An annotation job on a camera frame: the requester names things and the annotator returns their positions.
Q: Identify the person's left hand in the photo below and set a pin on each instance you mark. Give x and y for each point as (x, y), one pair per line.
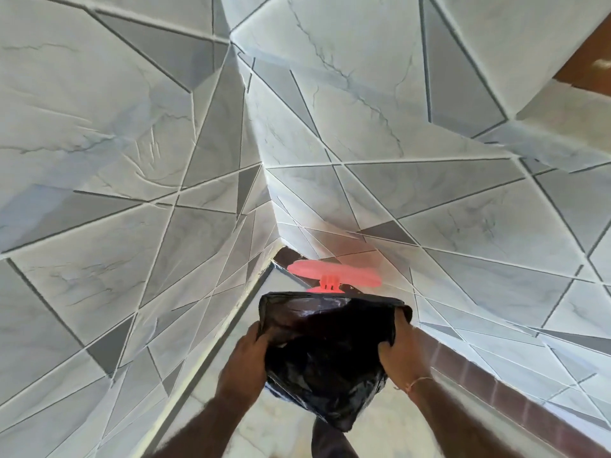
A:
(243, 364)

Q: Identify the person's right hand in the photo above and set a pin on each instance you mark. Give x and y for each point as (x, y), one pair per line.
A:
(405, 357)

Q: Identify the person's right thumb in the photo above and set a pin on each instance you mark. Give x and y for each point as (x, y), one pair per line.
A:
(387, 350)

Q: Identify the person's left fingers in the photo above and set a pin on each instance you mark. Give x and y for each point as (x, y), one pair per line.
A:
(268, 336)

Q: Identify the black plastic garbage bag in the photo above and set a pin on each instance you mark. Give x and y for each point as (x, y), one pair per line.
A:
(329, 352)

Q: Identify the person's right forearm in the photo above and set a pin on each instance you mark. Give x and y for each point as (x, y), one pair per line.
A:
(453, 424)

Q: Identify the person's left forearm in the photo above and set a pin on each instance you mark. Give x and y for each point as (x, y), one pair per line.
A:
(210, 426)

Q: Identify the red plastic bin lid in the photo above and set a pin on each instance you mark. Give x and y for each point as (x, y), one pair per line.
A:
(334, 273)

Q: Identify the person's dark trouser leg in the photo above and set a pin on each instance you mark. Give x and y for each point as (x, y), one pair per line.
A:
(332, 443)

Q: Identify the brown wooden door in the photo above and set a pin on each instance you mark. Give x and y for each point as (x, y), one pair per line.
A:
(589, 61)

